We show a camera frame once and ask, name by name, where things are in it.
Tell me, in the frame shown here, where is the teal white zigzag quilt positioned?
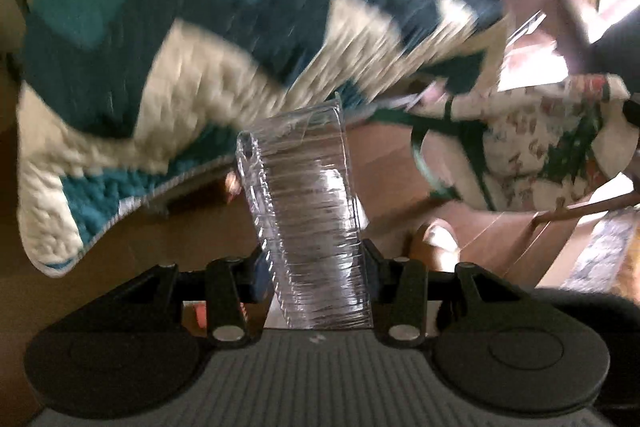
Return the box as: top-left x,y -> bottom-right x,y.
15,0 -> 507,279

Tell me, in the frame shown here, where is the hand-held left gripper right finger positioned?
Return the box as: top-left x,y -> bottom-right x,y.
361,238 -> 538,349

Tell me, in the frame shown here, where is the clear ribbed plastic container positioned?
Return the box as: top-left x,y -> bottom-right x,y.
235,92 -> 375,332

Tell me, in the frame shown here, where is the floral bag with green handles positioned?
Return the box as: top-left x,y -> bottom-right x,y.
409,74 -> 634,214

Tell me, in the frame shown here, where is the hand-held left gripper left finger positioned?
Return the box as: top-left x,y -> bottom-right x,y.
99,247 -> 274,350

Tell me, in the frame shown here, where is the brown and white object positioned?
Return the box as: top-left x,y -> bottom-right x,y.
408,219 -> 462,276

